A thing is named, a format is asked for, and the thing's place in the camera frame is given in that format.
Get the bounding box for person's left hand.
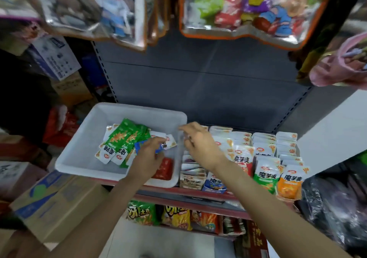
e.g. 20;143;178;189
126;136;169;182

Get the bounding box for row of orange chip bags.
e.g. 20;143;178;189
126;200;247;237

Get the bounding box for orange trimmed toy snack bag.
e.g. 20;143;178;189
29;0;173;50

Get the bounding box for white blue carton box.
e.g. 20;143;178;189
11;23;82;81

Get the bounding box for red display box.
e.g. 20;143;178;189
209;126;256;198

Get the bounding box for dark red white-label carton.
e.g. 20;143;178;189
241;221;270;258

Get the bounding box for pile of snack packets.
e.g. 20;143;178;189
94;118;177;181

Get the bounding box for person's left forearm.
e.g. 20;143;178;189
49;175;147;258

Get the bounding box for plain brown cardboard carton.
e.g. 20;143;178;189
52;71;93;107

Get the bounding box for hanging yellow green snack bags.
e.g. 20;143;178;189
289;0;351;86

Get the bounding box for person's right hand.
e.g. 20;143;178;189
179;122;230;174

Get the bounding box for person's right forearm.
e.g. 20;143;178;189
215;163;351;258

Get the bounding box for hanging pink candy bag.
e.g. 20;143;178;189
310;31;367;89

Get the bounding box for orange display box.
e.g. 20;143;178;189
275;131;312;201

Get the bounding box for blue print cardboard carton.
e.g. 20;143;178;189
8;170;110;243

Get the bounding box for green display box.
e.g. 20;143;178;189
252;132;283;194

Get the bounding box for orange trimmed colourful candy bag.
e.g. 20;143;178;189
179;0;339;50

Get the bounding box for red plastic bag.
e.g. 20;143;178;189
43;106;80;148

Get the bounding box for pale printed carton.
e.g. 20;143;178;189
0;161;47;201

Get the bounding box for white plastic bin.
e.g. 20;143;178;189
55;102;188;188

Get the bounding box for black plastic wrapped bundle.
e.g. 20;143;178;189
298;169;367;250

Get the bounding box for gold display box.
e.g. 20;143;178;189
179;152;207;190

